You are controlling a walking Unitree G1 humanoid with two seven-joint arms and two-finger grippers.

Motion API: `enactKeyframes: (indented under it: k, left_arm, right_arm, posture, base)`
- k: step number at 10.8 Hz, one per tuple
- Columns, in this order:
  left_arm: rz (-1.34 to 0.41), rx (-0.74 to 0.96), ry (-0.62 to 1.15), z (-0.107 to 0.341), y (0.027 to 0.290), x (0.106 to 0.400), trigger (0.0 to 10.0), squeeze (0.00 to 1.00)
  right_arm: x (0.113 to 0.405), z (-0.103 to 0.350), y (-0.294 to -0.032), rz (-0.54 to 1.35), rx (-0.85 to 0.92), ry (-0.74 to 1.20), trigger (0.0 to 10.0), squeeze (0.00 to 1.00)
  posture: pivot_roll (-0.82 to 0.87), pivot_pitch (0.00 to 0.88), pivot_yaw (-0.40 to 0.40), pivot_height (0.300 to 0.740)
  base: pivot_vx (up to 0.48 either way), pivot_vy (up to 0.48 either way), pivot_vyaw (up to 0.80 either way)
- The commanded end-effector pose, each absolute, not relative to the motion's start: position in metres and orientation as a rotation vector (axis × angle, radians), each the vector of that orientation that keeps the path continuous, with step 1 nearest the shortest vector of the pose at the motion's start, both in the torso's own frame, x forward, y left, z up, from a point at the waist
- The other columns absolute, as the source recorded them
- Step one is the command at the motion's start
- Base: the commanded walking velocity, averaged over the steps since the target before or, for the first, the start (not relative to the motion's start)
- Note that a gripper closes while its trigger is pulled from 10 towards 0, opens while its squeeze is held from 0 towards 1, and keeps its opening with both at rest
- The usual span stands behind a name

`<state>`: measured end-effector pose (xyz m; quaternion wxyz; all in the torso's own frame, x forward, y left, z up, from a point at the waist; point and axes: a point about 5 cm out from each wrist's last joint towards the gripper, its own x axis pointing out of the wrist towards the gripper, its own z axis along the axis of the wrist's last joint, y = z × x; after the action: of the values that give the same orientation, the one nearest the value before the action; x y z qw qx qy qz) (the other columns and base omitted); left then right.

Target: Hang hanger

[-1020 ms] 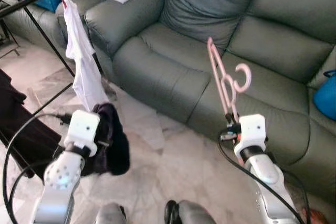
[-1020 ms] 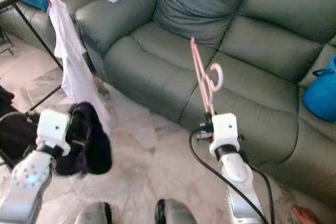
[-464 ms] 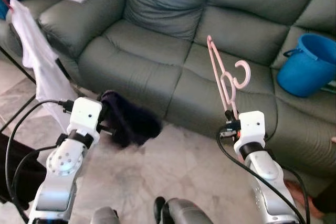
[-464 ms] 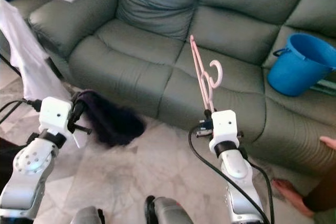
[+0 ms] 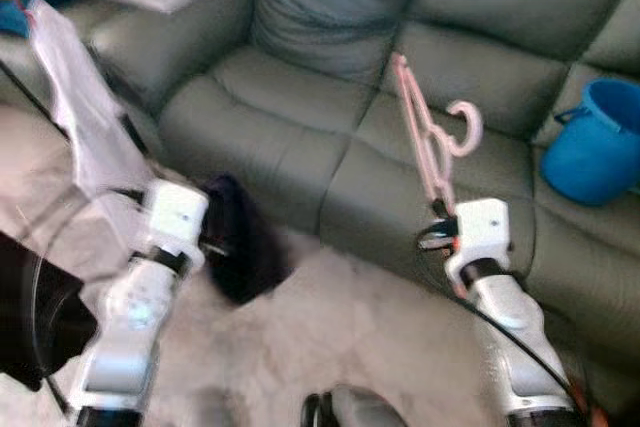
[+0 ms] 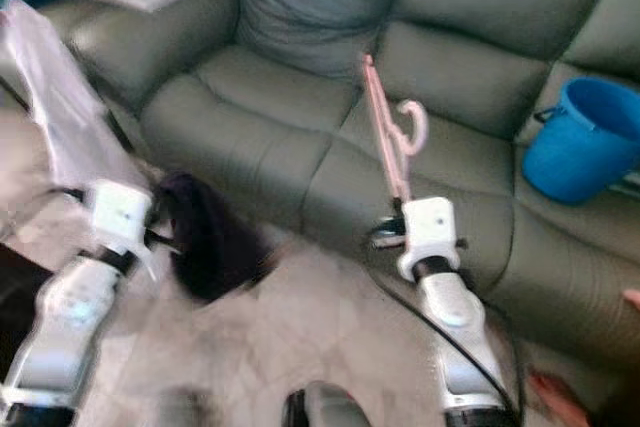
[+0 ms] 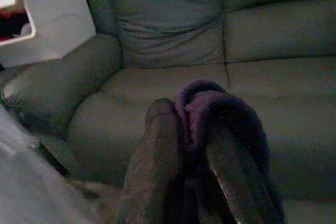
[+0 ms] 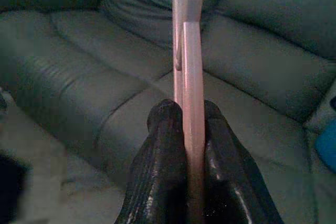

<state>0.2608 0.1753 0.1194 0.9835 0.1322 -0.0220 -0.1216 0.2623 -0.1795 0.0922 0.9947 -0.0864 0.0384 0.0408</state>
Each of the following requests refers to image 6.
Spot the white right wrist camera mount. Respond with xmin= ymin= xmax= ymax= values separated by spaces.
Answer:
xmin=393 ymin=197 xmax=463 ymax=283

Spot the blue plastic bucket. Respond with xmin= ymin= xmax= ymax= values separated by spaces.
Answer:
xmin=520 ymin=75 xmax=640 ymax=208

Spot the dark purple garment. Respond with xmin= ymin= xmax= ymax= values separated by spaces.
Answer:
xmin=158 ymin=171 xmax=278 ymax=305

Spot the person's bare foot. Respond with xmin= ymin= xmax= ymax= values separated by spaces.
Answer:
xmin=523 ymin=370 xmax=598 ymax=427

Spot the grey robot left leg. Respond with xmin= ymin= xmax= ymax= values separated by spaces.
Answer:
xmin=155 ymin=387 xmax=221 ymax=427

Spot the grey robot leg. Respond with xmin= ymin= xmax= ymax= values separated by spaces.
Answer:
xmin=282 ymin=382 xmax=371 ymax=427
xmin=155 ymin=387 xmax=221 ymax=427

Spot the grey sofa cushion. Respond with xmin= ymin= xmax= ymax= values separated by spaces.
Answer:
xmin=236 ymin=0 xmax=413 ymax=85

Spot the white garment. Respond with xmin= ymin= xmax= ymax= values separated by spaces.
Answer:
xmin=0 ymin=0 xmax=153 ymax=200

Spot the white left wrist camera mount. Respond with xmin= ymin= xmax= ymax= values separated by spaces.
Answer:
xmin=83 ymin=179 xmax=158 ymax=266

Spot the dark green leather sofa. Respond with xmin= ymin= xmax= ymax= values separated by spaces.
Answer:
xmin=0 ymin=0 xmax=640 ymax=418

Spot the pink plastic hanger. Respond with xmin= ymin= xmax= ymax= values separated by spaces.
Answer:
xmin=362 ymin=52 xmax=432 ymax=213

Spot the grey robot right leg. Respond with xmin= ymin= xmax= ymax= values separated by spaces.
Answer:
xmin=282 ymin=382 xmax=371 ymax=427

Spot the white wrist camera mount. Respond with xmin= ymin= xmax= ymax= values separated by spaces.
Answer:
xmin=393 ymin=197 xmax=463 ymax=283
xmin=83 ymin=179 xmax=158 ymax=266

